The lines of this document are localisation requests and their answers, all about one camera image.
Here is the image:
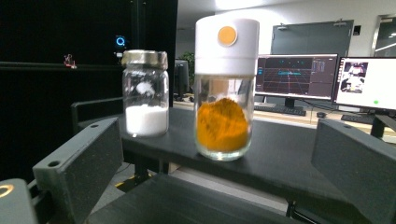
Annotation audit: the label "glass jar with silver lid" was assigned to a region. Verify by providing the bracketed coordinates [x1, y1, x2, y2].
[120, 49, 171, 138]

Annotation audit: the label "glass jar with white lid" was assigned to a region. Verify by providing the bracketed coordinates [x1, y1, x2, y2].
[193, 15, 261, 162]

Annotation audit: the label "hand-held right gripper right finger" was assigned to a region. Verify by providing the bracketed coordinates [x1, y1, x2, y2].
[311, 119, 396, 224]

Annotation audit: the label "device with blue ring light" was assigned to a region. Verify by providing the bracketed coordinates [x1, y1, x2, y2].
[114, 35, 127, 61]

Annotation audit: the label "grey wall panel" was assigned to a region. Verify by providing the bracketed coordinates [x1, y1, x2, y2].
[270, 20, 355, 59]

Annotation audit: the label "monitor with white screen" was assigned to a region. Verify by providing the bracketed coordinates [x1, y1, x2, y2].
[332, 56, 396, 112]

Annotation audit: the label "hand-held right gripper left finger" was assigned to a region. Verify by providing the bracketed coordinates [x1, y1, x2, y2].
[32, 117, 124, 224]

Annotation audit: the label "black keyboard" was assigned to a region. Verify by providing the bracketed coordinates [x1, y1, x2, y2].
[253, 104, 308, 118]
[340, 113, 379, 126]

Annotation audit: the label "green potted plant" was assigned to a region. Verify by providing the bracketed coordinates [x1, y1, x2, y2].
[178, 50, 196, 94]

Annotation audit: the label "monitor with dark screen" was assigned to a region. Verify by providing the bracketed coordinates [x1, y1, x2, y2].
[254, 53, 340, 108]

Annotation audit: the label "black metal shelf rack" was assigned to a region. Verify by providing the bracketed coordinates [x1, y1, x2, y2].
[70, 97, 396, 224]

